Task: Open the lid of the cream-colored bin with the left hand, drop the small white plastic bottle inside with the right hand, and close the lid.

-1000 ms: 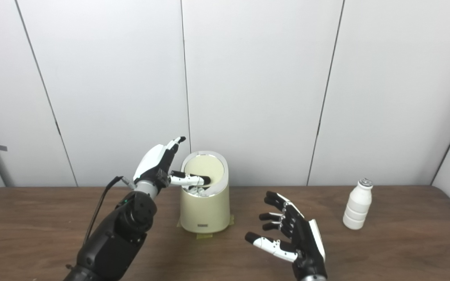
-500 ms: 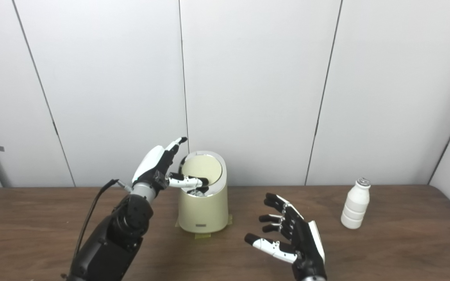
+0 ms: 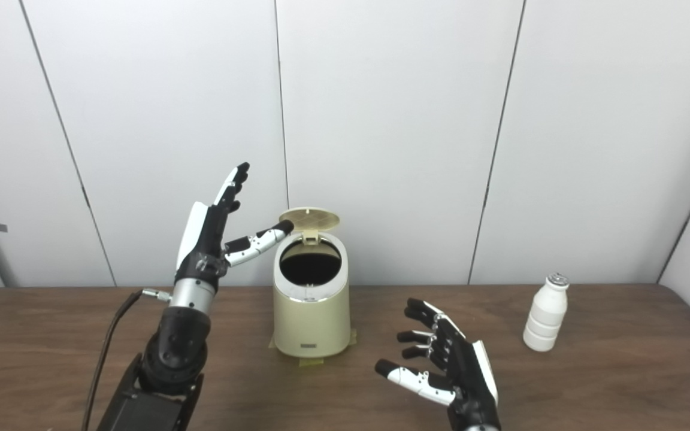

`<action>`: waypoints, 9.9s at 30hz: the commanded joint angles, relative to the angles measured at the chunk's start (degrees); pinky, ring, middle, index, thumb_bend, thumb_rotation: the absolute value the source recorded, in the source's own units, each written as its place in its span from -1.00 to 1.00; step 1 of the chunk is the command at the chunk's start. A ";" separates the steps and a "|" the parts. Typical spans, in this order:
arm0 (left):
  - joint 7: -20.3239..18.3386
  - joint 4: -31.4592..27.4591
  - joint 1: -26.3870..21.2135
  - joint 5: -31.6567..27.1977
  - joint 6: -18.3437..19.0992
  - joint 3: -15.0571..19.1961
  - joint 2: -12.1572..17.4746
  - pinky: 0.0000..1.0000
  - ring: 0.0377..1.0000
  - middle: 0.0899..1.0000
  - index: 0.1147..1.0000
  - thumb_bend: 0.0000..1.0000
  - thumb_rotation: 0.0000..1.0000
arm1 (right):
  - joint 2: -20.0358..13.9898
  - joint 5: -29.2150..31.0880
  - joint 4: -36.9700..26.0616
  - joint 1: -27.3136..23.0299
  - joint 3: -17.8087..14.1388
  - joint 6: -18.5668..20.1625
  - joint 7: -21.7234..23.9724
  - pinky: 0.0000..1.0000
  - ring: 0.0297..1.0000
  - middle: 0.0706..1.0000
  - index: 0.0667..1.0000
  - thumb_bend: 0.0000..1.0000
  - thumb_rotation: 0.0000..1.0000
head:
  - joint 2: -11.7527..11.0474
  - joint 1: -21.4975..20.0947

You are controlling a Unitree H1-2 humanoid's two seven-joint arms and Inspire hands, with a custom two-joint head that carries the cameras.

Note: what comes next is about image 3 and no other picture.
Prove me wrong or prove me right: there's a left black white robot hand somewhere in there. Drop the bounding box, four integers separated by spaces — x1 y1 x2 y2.
175 162 295 283

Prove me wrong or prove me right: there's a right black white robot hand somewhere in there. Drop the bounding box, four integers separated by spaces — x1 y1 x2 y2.
374 298 501 431

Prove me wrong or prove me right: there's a small white plastic bottle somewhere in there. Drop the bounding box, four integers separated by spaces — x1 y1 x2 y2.
523 273 570 352

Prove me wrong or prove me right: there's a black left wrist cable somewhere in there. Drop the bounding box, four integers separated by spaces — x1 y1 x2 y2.
81 289 172 431

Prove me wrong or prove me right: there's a cream-colored cylindrical bin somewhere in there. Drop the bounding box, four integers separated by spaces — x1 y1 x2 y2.
273 230 351 359

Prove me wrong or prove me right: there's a round cream bin lid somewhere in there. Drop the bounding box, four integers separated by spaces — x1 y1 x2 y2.
279 207 341 245

